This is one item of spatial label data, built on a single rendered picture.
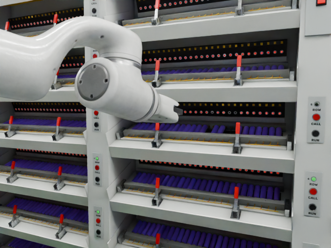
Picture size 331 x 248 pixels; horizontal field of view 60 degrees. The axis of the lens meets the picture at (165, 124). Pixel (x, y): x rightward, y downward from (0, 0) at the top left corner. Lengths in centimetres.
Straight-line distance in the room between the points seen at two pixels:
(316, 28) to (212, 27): 28
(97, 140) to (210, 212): 46
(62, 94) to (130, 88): 71
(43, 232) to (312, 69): 117
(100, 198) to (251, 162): 56
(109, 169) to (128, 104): 60
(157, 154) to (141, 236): 35
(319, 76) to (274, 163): 26
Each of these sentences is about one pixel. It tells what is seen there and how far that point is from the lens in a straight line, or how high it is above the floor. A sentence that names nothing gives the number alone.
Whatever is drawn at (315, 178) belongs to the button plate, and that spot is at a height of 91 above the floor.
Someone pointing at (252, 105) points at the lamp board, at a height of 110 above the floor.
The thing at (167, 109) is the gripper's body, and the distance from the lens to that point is 60.
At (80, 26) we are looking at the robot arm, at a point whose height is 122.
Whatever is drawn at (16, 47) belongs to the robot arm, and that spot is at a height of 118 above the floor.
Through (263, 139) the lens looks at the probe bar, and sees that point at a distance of 92.
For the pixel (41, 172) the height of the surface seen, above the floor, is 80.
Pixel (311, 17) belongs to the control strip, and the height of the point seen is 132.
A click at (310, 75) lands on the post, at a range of 85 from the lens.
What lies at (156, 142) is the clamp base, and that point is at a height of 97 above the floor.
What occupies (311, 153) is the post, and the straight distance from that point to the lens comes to 86.
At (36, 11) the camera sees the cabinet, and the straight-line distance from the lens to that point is 159.
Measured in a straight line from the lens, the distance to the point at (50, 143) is 122.
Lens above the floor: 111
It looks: 5 degrees down
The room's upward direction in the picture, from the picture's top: straight up
